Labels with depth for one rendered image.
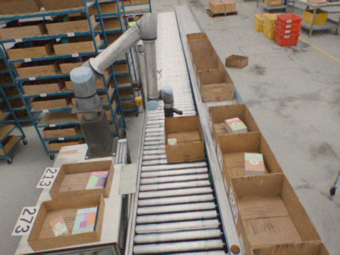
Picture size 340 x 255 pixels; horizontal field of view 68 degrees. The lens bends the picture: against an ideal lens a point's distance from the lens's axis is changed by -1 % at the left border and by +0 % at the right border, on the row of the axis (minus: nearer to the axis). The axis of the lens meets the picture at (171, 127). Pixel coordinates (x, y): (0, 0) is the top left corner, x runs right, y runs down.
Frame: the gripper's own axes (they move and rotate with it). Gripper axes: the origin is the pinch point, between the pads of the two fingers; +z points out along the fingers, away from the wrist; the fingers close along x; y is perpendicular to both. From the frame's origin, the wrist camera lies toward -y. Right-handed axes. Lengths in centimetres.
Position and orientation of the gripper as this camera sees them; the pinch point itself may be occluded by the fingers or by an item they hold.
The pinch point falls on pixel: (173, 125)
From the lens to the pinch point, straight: 227.7
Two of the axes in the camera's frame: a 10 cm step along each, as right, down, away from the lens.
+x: 0.3, 5.5, -8.3
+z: 0.9, 8.3, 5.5
